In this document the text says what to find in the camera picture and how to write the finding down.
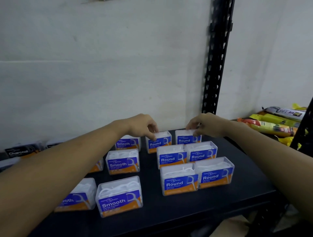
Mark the person's right hand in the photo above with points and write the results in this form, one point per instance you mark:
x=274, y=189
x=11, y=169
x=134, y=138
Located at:
x=210, y=125

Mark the person's left hand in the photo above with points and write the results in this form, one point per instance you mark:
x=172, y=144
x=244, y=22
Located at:
x=138, y=127

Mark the blue label dental floss box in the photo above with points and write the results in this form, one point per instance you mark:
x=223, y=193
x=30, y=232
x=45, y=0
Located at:
x=127, y=144
x=122, y=164
x=78, y=197
x=171, y=158
x=159, y=144
x=201, y=153
x=183, y=140
x=214, y=175
x=178, y=183
x=97, y=166
x=119, y=202

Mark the black metal shelf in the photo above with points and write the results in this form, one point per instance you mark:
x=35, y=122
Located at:
x=220, y=195

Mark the black label dental floss box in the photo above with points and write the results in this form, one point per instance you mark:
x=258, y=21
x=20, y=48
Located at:
x=9, y=163
x=22, y=151
x=52, y=144

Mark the person's left forearm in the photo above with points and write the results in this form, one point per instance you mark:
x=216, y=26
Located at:
x=49, y=180

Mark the person's right forearm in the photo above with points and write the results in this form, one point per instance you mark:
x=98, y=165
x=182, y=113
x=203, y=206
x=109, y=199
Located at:
x=281, y=168

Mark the pile of colourful snack packets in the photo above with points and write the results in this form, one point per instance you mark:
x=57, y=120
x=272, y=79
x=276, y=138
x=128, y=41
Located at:
x=269, y=128

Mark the grey snack packet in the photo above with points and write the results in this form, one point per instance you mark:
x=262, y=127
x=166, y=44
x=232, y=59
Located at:
x=286, y=112

